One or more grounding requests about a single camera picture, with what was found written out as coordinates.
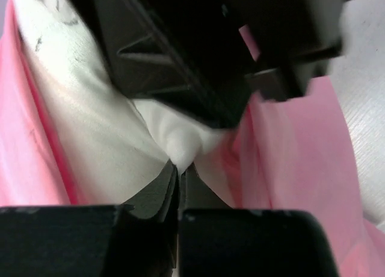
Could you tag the pink floral pillowcase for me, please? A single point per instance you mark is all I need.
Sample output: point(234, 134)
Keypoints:
point(291, 155)

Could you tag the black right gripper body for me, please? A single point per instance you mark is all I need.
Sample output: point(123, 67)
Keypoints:
point(205, 58)

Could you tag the white pillow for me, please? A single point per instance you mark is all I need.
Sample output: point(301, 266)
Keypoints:
point(114, 146)

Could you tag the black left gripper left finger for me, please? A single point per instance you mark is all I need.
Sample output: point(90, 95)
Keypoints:
point(154, 200)

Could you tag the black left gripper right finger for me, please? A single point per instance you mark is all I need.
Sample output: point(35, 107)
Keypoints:
point(195, 194)

